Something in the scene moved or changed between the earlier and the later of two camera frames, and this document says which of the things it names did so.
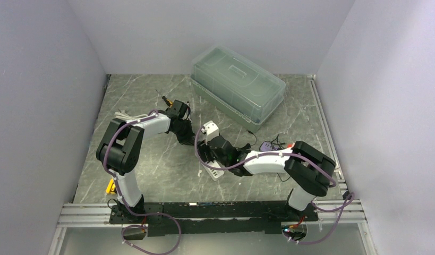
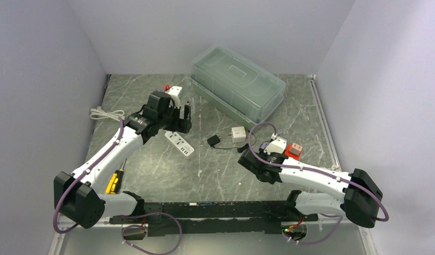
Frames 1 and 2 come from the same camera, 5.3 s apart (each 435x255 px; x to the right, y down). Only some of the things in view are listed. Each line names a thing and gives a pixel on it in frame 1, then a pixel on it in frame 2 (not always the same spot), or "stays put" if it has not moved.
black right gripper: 203,147 to 264,154
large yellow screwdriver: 111,188 stays put
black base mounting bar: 197,218 stays put
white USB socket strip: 214,174 to 182,145
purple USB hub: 266,146 stays put
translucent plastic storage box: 247,92 stays put
